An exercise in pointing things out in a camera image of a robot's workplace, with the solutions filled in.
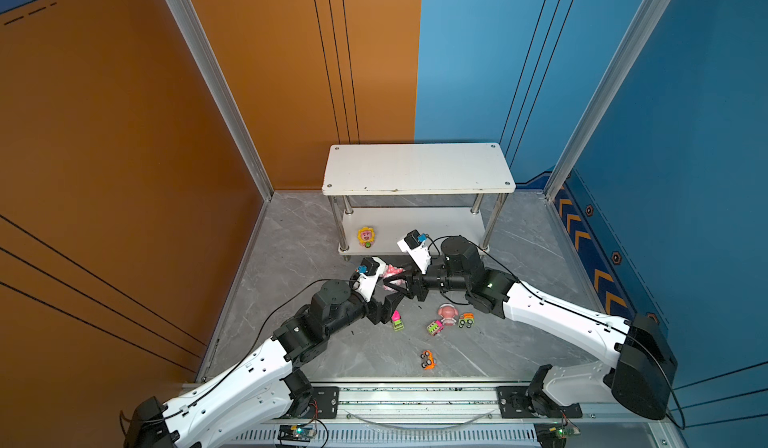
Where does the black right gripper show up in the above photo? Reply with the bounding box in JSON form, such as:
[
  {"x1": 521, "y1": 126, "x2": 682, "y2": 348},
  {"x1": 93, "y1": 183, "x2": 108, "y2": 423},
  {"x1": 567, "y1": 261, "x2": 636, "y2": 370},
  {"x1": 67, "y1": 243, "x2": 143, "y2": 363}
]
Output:
[{"x1": 383, "y1": 259, "x2": 471, "y2": 304}]

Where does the pink sheep toy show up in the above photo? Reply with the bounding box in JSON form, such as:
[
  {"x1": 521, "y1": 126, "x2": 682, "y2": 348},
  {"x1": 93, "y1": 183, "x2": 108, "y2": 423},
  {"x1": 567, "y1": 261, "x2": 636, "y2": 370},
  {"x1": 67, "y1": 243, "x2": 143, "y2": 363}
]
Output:
[{"x1": 382, "y1": 265, "x2": 406, "y2": 292}]

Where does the pink round head doll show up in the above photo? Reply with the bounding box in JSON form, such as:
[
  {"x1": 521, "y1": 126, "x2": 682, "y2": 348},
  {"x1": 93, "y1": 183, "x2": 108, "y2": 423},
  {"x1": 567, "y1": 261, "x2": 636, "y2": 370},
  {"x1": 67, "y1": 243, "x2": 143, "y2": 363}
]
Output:
[{"x1": 437, "y1": 303, "x2": 460, "y2": 326}]

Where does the yellow flower doll toy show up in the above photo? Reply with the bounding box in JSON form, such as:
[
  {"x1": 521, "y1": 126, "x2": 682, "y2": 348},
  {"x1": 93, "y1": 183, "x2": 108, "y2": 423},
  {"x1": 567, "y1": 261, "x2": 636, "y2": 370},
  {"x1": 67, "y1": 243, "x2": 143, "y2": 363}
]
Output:
[{"x1": 357, "y1": 227, "x2": 376, "y2": 249}]

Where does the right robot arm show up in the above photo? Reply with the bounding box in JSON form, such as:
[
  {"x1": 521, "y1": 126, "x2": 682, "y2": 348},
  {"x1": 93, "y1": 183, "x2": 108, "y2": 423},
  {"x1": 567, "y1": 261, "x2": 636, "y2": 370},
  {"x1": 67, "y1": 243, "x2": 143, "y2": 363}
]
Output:
[{"x1": 358, "y1": 231, "x2": 678, "y2": 420}]

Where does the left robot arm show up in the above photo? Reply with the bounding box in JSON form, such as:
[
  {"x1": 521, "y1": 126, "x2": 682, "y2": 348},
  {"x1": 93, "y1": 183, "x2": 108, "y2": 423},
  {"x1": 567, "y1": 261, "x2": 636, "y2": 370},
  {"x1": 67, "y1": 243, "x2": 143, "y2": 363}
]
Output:
[{"x1": 123, "y1": 280, "x2": 403, "y2": 447}]

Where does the white two-tier shelf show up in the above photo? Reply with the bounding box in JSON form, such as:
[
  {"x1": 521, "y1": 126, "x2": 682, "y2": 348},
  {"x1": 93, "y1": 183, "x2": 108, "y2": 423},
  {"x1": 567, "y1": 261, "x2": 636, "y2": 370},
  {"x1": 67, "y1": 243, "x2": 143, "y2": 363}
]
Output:
[{"x1": 322, "y1": 143, "x2": 516, "y2": 257}]

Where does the pink green toy truck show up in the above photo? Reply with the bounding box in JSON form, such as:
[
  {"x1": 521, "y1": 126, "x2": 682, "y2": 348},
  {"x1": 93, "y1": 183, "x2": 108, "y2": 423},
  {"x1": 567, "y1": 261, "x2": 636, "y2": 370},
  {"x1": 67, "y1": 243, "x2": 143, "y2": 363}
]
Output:
[{"x1": 391, "y1": 311, "x2": 404, "y2": 332}]

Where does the pink green toy car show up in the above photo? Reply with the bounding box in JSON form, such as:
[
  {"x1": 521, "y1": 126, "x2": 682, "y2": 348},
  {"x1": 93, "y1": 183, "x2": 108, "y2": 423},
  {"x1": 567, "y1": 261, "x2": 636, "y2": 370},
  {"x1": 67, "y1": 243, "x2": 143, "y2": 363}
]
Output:
[{"x1": 426, "y1": 320, "x2": 444, "y2": 336}]

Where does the orange green toy car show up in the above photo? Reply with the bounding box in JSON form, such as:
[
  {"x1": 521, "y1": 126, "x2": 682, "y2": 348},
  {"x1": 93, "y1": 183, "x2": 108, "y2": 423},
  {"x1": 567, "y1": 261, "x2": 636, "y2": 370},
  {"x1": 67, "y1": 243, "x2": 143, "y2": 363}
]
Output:
[{"x1": 458, "y1": 313, "x2": 475, "y2": 329}]

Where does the orange toy race car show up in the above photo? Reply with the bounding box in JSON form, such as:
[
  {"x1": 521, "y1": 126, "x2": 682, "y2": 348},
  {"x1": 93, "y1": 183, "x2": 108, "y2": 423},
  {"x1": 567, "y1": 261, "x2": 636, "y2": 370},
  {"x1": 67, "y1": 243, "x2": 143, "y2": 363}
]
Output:
[{"x1": 420, "y1": 350, "x2": 436, "y2": 370}]

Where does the left green circuit board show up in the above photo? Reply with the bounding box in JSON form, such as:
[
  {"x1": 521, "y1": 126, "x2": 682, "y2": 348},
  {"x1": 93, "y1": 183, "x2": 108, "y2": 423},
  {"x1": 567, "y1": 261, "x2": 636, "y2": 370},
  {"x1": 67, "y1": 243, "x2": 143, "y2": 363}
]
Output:
[{"x1": 277, "y1": 424, "x2": 318, "y2": 446}]

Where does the green circuit board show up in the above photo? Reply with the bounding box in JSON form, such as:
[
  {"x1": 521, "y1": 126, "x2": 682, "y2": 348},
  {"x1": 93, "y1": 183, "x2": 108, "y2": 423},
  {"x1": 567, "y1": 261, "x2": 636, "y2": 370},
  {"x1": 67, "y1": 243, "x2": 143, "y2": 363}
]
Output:
[
  {"x1": 277, "y1": 424, "x2": 318, "y2": 446},
  {"x1": 534, "y1": 424, "x2": 581, "y2": 448}
]

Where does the right green circuit board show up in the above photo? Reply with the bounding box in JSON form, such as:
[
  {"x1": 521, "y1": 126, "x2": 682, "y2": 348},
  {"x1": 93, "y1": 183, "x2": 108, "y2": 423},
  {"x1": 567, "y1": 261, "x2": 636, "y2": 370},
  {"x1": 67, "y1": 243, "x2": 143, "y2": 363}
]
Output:
[{"x1": 534, "y1": 424, "x2": 581, "y2": 448}]

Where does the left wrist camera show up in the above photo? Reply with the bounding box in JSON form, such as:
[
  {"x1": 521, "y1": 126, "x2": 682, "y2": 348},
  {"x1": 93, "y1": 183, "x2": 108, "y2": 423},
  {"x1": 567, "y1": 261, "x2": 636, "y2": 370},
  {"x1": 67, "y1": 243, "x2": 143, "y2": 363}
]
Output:
[{"x1": 350, "y1": 257, "x2": 387, "y2": 302}]

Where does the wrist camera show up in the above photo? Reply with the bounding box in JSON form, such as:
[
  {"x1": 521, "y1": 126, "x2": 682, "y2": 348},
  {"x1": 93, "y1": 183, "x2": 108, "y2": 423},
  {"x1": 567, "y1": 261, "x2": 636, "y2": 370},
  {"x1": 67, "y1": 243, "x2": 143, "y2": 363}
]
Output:
[
  {"x1": 397, "y1": 230, "x2": 432, "y2": 275},
  {"x1": 350, "y1": 257, "x2": 387, "y2": 302}
]

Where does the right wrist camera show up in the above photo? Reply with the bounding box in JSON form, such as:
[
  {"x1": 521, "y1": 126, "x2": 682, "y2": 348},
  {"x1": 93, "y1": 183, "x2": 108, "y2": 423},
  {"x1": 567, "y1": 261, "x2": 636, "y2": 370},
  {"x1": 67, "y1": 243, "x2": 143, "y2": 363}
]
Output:
[{"x1": 397, "y1": 230, "x2": 432, "y2": 275}]

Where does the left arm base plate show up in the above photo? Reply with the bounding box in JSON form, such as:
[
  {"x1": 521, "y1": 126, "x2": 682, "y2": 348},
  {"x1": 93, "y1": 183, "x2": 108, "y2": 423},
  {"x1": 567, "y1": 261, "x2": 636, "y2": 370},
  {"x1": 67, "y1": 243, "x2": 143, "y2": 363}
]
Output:
[{"x1": 286, "y1": 386, "x2": 340, "y2": 420}]

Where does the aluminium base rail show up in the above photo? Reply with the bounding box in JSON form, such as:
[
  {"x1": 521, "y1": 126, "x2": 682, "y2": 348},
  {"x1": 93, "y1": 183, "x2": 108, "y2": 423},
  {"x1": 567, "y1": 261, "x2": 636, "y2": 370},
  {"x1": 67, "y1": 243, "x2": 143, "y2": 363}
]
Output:
[{"x1": 221, "y1": 379, "x2": 686, "y2": 447}]

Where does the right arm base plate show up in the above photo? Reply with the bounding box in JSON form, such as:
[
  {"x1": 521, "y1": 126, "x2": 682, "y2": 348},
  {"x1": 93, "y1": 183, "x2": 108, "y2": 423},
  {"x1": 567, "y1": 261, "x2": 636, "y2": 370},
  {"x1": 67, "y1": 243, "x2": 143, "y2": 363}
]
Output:
[{"x1": 496, "y1": 386, "x2": 583, "y2": 419}]

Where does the left aluminium corner post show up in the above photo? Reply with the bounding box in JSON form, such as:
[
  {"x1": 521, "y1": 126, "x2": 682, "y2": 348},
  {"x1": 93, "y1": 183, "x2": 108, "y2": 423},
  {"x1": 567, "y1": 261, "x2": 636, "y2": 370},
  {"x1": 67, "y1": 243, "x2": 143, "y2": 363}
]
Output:
[{"x1": 164, "y1": 0, "x2": 274, "y2": 202}]

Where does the aluminium corner post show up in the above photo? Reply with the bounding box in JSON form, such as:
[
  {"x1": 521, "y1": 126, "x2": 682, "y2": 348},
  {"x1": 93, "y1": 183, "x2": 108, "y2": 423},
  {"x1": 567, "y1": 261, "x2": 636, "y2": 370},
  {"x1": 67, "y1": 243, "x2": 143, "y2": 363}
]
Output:
[
  {"x1": 543, "y1": 0, "x2": 672, "y2": 203},
  {"x1": 164, "y1": 0, "x2": 274, "y2": 202}
]

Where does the right aluminium corner post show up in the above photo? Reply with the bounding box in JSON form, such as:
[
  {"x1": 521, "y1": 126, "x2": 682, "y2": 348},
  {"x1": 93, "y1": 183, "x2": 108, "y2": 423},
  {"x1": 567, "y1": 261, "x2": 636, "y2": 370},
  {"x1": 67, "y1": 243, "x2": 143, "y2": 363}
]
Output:
[{"x1": 543, "y1": 0, "x2": 672, "y2": 203}]

